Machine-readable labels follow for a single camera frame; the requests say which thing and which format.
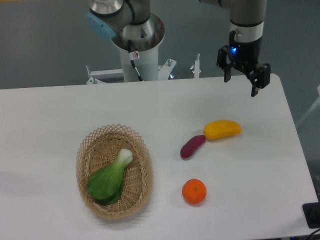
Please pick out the white frame at right edge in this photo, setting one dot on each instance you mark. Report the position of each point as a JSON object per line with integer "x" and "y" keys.
{"x": 315, "y": 104}

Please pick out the green bok choy vegetable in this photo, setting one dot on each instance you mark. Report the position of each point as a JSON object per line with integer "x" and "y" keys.
{"x": 106, "y": 184}

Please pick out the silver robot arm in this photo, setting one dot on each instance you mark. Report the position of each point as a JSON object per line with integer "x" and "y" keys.
{"x": 137, "y": 33}

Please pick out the yellow mango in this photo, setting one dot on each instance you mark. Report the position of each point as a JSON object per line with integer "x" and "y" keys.
{"x": 220, "y": 129}

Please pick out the orange tangerine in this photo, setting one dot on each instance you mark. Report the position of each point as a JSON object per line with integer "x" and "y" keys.
{"x": 194, "y": 191}

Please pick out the black device at table edge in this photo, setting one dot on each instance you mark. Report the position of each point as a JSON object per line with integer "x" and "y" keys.
{"x": 312, "y": 214}

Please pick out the white metal base frame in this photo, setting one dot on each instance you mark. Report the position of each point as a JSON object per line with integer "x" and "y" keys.
{"x": 164, "y": 72}

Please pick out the purple sweet potato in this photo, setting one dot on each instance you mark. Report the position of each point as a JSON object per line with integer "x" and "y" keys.
{"x": 191, "y": 146}

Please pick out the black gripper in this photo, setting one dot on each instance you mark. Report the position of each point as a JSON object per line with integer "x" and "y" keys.
{"x": 244, "y": 54}

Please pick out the woven wicker basket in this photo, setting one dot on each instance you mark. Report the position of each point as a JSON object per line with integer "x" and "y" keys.
{"x": 99, "y": 149}

